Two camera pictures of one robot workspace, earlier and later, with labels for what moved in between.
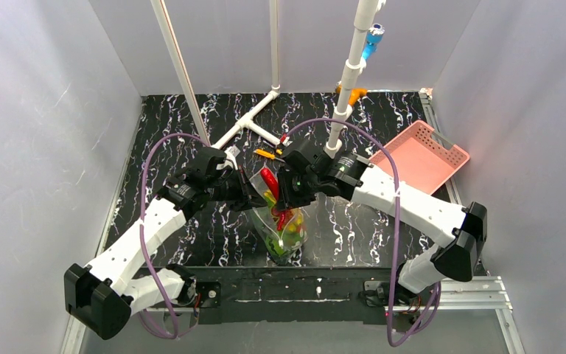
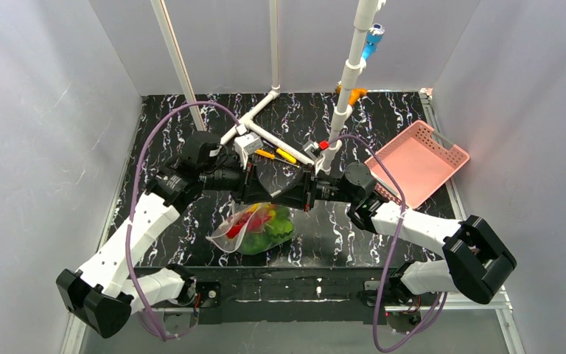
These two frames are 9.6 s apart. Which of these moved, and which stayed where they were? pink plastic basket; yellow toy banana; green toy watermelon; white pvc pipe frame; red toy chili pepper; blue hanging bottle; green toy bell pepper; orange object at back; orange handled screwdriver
Moved: green toy bell pepper; red toy chili pepper; green toy watermelon; yellow toy banana
Stayed: blue hanging bottle; orange handled screwdriver; orange object at back; white pvc pipe frame; pink plastic basket
